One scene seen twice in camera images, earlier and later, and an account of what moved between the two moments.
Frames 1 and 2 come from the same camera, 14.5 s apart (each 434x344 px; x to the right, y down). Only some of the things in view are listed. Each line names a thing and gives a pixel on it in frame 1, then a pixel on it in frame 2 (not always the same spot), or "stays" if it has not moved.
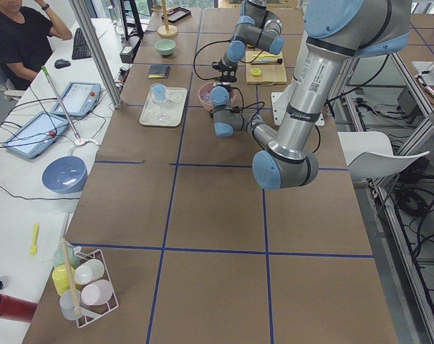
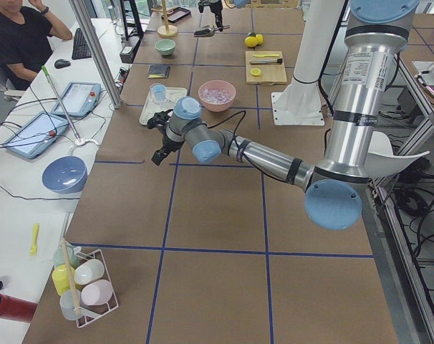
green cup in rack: [59, 258] stays
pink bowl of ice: [205, 97] stays
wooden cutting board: [272, 74] stays
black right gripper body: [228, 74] to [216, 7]
